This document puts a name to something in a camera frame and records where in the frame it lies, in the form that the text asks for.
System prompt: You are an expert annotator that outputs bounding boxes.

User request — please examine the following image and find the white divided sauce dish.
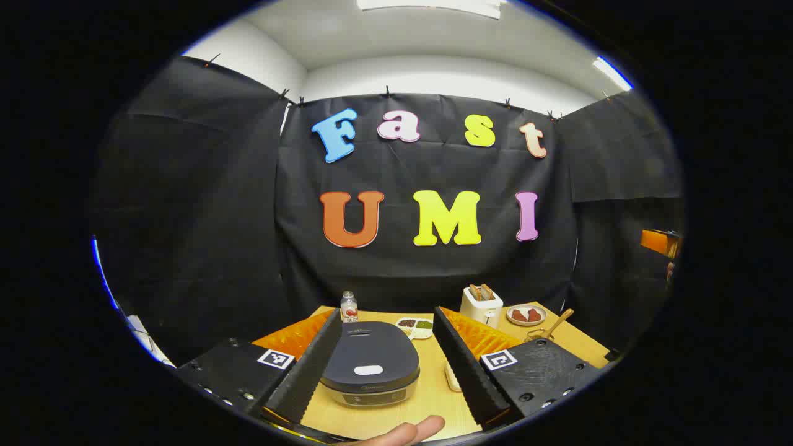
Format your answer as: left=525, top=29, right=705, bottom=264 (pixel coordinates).
left=395, top=317, right=434, bottom=340

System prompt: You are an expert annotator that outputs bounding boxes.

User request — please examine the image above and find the white toaster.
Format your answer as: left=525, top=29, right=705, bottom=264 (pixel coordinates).
left=460, top=286, right=504, bottom=329

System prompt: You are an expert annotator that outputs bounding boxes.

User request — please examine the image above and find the black backdrop cloth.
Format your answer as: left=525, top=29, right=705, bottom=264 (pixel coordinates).
left=93, top=56, right=685, bottom=366

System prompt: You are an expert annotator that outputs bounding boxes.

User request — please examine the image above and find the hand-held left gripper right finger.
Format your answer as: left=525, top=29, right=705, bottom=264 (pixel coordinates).
left=432, top=306, right=603, bottom=429

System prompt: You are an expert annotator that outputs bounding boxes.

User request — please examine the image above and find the ceiling light panel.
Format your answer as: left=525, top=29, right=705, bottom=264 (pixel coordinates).
left=592, top=56, right=634, bottom=92

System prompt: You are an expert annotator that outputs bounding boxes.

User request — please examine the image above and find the dark grey rice cooker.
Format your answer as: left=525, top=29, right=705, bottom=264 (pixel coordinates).
left=320, top=321, right=421, bottom=408

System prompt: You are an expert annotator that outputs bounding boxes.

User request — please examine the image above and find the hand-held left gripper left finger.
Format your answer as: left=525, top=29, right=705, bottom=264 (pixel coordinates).
left=175, top=308, right=343, bottom=426

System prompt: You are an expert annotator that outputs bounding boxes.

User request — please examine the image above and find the white side desk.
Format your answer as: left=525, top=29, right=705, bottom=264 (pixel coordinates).
left=124, top=313, right=176, bottom=367

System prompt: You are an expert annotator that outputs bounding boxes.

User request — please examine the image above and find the white round plate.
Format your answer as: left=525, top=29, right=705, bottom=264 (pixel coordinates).
left=506, top=304, right=548, bottom=327

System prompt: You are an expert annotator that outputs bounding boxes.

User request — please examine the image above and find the clear plastic container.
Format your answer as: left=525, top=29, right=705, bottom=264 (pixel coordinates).
left=443, top=357, right=465, bottom=394

